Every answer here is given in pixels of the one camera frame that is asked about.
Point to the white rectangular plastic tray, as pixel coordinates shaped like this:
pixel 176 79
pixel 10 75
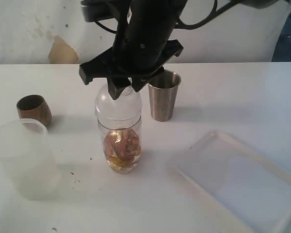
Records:
pixel 248 186

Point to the translucent plastic tall container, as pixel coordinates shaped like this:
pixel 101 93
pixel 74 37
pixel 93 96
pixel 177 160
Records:
pixel 27 159

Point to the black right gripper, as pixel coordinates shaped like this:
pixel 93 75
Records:
pixel 143 30

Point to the stainless steel tumbler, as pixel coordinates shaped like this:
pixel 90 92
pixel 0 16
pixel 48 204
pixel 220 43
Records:
pixel 163 90

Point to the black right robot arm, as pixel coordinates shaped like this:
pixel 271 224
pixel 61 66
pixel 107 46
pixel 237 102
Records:
pixel 231 31

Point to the clear plastic shaker cup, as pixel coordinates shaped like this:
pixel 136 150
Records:
pixel 104 131

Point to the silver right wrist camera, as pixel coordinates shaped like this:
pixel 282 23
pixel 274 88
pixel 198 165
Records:
pixel 97 10

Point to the brown wooden round cup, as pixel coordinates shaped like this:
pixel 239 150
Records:
pixel 34 107

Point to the clear dome shaker lid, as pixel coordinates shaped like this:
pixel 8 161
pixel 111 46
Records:
pixel 127 107

